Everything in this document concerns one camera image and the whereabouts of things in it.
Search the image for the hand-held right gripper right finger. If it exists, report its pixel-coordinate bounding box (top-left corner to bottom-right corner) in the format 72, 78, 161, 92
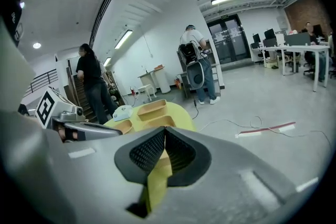
151, 126, 300, 224

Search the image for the person's left hand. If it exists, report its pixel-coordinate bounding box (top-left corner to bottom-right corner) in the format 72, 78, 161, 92
58, 125, 68, 143

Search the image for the grey oval seat shell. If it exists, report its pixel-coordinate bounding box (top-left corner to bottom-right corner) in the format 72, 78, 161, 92
185, 61, 206, 89

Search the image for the black power cable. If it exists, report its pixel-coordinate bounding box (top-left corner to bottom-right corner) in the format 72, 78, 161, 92
192, 98, 201, 121

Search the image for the white cabinet counter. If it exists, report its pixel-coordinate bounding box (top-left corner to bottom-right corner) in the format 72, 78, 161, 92
138, 67, 171, 94

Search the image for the white stool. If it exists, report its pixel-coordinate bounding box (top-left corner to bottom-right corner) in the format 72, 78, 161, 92
137, 83, 155, 102

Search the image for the dark wooden staircase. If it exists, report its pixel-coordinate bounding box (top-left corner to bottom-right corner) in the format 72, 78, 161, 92
64, 59, 125, 124

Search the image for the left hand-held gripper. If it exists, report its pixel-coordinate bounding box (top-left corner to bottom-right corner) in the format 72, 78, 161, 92
35, 87, 124, 144

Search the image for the white blue tissue pack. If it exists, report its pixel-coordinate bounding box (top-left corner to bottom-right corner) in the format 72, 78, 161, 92
112, 105, 134, 122

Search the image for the black glass double door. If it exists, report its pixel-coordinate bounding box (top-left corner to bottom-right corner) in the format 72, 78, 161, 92
206, 14, 251, 65

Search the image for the white long desk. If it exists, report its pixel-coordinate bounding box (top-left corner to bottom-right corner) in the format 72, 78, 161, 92
272, 44, 331, 92

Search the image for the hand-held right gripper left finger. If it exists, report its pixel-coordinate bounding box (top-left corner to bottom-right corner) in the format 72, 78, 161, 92
0, 110, 167, 224

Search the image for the grey wall panel box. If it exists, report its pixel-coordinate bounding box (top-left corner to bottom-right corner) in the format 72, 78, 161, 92
277, 15, 288, 29

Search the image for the dark grey desk divider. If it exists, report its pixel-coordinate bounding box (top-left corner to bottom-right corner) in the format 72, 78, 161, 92
285, 32, 311, 47

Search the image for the white floor cable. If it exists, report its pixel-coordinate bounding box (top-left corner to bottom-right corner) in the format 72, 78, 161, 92
196, 115, 333, 150

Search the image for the round table yellow cloth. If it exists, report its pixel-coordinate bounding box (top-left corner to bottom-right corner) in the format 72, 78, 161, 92
103, 101, 197, 215

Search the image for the dark shelf unit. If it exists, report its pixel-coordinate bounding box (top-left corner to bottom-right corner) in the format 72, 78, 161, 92
176, 39, 225, 99

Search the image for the person's black buttoned shirt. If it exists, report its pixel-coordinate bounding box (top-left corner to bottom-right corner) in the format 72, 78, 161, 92
2, 0, 26, 48

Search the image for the black backpack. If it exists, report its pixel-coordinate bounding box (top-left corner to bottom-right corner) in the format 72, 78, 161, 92
178, 42, 203, 66

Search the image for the black balcony railing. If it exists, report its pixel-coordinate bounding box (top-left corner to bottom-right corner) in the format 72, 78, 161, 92
25, 68, 58, 98

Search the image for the black stair railing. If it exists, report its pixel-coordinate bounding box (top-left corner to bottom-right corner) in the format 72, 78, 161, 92
88, 0, 112, 48

